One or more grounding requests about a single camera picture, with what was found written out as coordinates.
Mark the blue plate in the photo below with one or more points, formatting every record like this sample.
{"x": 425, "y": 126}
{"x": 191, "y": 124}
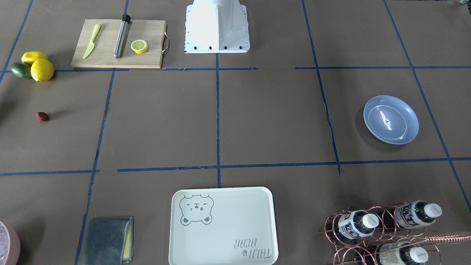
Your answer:
{"x": 390, "y": 120}

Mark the red strawberry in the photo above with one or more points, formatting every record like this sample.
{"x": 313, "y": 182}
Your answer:
{"x": 42, "y": 116}

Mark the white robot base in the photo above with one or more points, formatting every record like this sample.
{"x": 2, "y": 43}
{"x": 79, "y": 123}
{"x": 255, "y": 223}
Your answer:
{"x": 216, "y": 26}

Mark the cream bear tray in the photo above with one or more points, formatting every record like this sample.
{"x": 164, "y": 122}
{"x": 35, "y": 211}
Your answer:
{"x": 223, "y": 226}

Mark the half lemon slice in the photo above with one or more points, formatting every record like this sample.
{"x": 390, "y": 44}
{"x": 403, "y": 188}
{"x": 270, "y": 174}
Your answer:
{"x": 139, "y": 46}

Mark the steel cylinder black cap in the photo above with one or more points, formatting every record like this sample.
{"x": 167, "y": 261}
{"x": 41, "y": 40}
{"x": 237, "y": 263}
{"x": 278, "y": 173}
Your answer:
{"x": 118, "y": 51}

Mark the water bottle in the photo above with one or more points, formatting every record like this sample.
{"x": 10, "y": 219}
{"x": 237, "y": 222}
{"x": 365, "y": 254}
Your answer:
{"x": 401, "y": 253}
{"x": 416, "y": 214}
{"x": 356, "y": 224}

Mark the wooden cutting board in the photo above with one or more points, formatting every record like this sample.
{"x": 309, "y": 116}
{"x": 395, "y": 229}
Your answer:
{"x": 151, "y": 31}

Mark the grey yellow folded cloth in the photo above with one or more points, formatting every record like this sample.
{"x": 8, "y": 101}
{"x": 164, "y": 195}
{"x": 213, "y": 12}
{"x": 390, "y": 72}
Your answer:
{"x": 109, "y": 241}

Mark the yellow plastic knife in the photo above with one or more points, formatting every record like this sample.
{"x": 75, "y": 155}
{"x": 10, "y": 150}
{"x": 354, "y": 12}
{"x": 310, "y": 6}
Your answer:
{"x": 91, "y": 43}

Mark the yellow lemon front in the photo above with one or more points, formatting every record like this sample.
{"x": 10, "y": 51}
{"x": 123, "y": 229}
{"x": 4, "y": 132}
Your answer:
{"x": 42, "y": 70}

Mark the yellow lemon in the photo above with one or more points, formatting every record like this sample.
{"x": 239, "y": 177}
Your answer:
{"x": 30, "y": 57}
{"x": 42, "y": 70}

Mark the water bottle bottom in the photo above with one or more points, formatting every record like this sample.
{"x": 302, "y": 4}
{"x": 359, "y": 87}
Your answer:
{"x": 401, "y": 253}

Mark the yellow lemon rear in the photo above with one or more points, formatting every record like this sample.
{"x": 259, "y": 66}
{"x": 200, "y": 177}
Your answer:
{"x": 30, "y": 57}

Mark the green avocado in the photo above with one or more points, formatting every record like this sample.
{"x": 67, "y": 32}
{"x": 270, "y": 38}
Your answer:
{"x": 21, "y": 70}

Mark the pink bowl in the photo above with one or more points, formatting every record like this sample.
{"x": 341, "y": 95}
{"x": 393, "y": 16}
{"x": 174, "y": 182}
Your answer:
{"x": 10, "y": 245}

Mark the copper wire bottle rack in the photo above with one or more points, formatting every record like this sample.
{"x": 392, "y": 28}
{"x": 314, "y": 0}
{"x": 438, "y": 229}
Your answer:
{"x": 363, "y": 251}

